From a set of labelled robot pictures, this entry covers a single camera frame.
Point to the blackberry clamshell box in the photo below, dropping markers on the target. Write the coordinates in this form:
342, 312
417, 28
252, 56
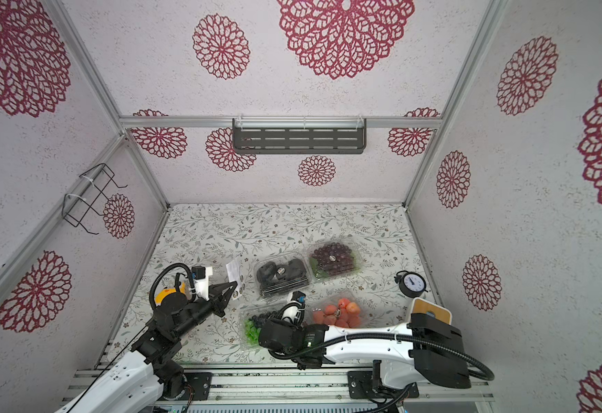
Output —
271, 284

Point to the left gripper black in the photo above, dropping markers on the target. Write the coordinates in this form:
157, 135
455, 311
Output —
218, 300

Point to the black alarm clock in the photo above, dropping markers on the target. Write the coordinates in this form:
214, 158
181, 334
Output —
411, 284

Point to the floral table mat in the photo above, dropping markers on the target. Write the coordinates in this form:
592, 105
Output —
214, 235

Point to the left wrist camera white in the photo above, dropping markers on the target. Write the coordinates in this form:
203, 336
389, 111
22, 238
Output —
201, 276

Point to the grey wall shelf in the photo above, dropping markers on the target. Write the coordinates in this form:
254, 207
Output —
299, 137

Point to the purple grape clamshell box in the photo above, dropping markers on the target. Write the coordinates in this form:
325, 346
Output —
348, 259

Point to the yellow red plush toy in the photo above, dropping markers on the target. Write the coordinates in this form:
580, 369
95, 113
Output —
163, 294

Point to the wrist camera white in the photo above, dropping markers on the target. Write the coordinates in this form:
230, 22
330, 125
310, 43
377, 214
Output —
294, 310
201, 276

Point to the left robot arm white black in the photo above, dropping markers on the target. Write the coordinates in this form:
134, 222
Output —
148, 371

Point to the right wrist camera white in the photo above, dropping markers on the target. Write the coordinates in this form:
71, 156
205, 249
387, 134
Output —
294, 310

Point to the white sticker label sheet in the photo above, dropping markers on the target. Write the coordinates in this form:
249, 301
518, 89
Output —
234, 272

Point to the green grape blueberry clamshell box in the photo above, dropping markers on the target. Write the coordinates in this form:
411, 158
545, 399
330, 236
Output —
251, 321

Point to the black wire wall rack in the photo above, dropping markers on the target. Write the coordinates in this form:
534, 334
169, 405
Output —
80, 204

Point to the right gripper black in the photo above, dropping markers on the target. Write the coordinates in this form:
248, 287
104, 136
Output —
268, 335

